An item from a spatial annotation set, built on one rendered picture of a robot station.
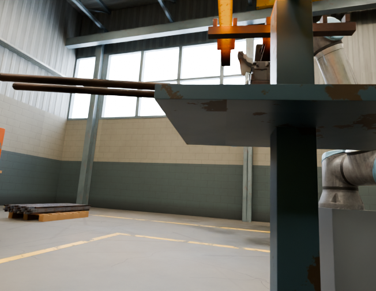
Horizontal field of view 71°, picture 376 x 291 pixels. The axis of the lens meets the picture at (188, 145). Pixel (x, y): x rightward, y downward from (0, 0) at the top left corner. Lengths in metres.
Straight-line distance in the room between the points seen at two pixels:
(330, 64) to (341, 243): 0.76
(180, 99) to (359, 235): 1.18
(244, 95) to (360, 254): 1.16
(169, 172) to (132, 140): 1.67
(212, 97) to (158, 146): 7.95
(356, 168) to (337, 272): 0.44
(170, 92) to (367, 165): 1.05
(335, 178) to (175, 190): 6.75
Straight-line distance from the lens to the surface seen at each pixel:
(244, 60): 0.81
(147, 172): 8.28
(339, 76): 1.29
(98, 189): 9.16
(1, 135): 3.73
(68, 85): 0.42
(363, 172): 1.30
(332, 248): 1.34
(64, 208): 5.78
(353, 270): 1.39
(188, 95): 0.32
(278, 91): 0.33
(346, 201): 1.39
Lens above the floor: 0.63
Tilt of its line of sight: 10 degrees up
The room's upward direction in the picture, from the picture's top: 3 degrees clockwise
